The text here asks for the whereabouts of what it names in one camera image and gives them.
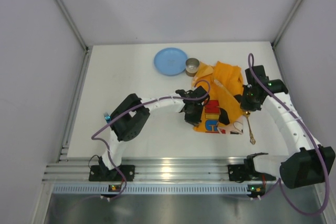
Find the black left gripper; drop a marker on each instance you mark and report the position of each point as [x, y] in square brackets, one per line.
[193, 115]

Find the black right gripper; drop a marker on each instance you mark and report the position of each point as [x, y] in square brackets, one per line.
[248, 104]

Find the orange cartoon mouse cloth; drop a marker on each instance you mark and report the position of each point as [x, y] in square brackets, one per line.
[222, 113]

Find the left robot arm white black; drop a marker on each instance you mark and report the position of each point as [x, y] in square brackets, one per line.
[128, 119]

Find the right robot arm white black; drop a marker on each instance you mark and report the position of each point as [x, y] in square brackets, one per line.
[307, 162]

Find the small metal cup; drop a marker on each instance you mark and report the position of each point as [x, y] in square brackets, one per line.
[192, 66]

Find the gold ornate spoon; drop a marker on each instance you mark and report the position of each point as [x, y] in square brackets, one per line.
[251, 135]

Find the blue plastic plate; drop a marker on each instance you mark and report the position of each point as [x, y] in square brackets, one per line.
[170, 61]

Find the blue metal fork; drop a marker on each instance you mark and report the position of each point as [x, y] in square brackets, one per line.
[107, 117]

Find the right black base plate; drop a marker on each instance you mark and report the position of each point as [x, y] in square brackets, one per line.
[240, 173]

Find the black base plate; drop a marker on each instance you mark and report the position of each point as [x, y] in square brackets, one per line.
[240, 173]
[100, 174]

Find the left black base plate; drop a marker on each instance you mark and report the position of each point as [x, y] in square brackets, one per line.
[100, 174]

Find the right aluminium frame post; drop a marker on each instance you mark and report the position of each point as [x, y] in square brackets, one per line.
[287, 21]

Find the aluminium frame post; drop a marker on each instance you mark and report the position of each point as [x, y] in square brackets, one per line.
[67, 16]
[287, 21]

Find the aluminium mounting rail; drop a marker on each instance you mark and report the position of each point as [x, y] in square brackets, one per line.
[159, 170]

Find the slotted grey cable duct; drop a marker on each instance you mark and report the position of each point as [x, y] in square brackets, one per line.
[151, 189]

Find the left aluminium frame post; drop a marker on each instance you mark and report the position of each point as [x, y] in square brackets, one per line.
[67, 16]

